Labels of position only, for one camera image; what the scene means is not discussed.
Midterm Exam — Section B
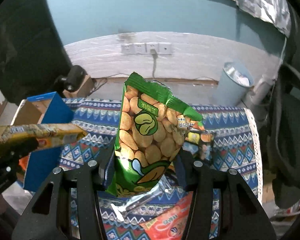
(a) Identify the black yellow chips bag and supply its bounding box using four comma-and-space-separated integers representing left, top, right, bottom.
183, 128, 216, 165

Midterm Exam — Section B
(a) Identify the silver foil snack pack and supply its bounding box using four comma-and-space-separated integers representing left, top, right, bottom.
111, 176, 173, 222

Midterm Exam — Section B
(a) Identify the green broad bean bag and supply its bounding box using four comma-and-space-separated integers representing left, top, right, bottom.
107, 72, 202, 197

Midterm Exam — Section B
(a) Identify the long yellow biscuit pack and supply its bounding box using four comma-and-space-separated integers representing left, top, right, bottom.
0, 123, 88, 156

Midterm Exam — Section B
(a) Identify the red shrimp chips bag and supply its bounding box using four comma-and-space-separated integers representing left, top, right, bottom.
140, 192, 193, 239

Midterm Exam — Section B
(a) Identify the patterned blue tablecloth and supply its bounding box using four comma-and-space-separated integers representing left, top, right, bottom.
59, 98, 263, 239

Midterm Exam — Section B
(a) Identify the blue cardboard box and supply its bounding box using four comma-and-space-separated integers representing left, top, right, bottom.
11, 92, 74, 192

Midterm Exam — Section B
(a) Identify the black speaker on box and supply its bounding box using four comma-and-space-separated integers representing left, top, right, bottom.
53, 65, 87, 93

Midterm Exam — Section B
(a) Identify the light blue trash bin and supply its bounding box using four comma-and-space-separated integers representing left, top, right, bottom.
212, 61, 254, 106

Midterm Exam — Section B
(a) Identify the white pipe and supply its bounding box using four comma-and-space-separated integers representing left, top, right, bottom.
242, 74, 275, 107

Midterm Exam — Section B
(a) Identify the black office chair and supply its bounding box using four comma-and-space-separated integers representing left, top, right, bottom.
267, 5, 300, 209

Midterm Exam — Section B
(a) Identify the black curtain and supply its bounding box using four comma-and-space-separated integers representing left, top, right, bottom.
0, 0, 72, 104

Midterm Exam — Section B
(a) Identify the silver foil curtain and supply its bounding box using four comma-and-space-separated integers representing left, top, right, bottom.
236, 0, 291, 37

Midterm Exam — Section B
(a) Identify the grey power cable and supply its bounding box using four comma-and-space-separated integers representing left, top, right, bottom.
150, 49, 158, 79

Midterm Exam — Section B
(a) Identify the white wall socket strip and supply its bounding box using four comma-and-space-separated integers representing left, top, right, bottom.
121, 42, 173, 55

